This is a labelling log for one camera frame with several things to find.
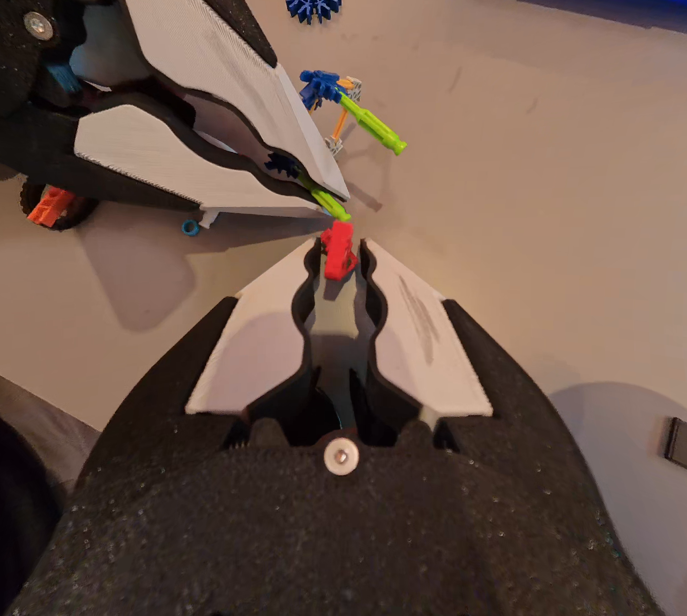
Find orange connector piece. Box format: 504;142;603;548
27;188;76;228

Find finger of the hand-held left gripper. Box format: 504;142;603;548
73;92;330;220
119;0;352;201

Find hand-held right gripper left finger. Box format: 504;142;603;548
185;238;323;446

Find red connectors with green clip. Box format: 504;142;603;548
320;220;359;281

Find colourful rod connector toy model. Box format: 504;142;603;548
264;70;409;224

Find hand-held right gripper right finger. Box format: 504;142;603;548
351;239;493;446

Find person's torso black sweater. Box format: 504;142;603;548
0;415;65;616

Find black toy tyre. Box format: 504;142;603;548
20;179;100;231

